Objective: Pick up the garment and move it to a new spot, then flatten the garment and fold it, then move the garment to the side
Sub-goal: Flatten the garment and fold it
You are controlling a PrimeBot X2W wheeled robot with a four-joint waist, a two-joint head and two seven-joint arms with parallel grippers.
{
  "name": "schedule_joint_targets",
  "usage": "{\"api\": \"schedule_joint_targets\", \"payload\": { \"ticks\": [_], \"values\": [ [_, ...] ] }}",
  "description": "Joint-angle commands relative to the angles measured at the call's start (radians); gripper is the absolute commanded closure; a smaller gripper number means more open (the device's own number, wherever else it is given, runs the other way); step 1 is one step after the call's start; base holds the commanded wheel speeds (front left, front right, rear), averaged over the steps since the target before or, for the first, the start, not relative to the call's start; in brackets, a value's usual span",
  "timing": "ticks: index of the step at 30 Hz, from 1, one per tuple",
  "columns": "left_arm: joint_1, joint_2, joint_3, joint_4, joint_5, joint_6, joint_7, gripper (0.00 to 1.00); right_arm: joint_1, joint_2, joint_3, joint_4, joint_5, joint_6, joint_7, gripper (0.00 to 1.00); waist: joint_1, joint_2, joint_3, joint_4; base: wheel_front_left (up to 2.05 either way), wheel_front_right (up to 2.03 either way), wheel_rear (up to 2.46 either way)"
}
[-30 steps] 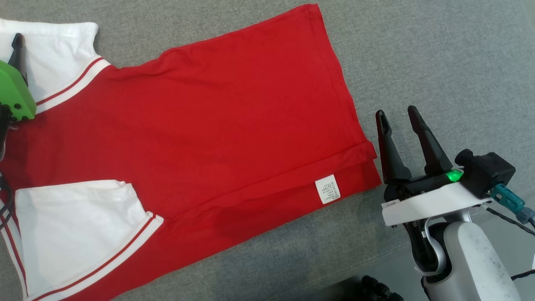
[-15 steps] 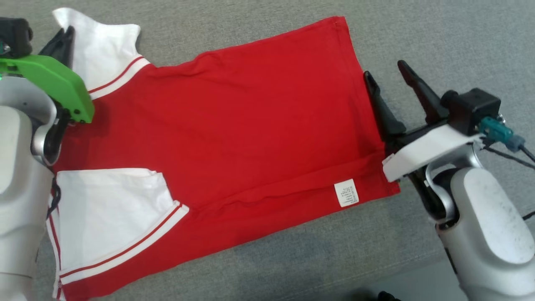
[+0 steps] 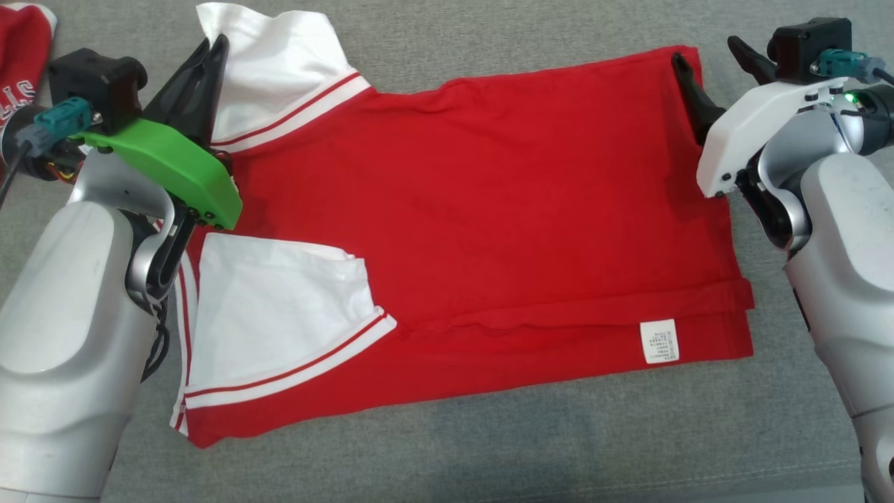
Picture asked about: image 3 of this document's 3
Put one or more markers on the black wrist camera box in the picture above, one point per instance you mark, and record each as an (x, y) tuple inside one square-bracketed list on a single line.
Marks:
[(98, 84), (803, 45)]

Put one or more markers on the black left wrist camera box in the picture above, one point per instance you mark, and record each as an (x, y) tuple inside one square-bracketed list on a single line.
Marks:
[(98, 84)]

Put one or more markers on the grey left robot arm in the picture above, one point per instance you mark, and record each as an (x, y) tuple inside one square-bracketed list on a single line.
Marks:
[(63, 335)]

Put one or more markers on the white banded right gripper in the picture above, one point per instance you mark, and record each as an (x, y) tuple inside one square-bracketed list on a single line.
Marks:
[(733, 140)]

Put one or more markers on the red white-sleeved t-shirt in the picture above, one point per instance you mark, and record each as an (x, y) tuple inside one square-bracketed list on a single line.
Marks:
[(489, 209)]

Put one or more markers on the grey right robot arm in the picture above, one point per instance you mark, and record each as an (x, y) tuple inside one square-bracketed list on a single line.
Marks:
[(852, 279)]

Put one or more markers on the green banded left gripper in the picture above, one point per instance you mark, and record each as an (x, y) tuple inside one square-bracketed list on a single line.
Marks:
[(174, 168)]

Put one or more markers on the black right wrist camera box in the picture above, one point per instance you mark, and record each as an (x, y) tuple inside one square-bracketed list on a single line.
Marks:
[(803, 45)]

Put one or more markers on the red Bulls jersey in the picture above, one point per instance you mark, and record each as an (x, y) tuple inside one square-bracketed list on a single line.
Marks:
[(21, 49)]

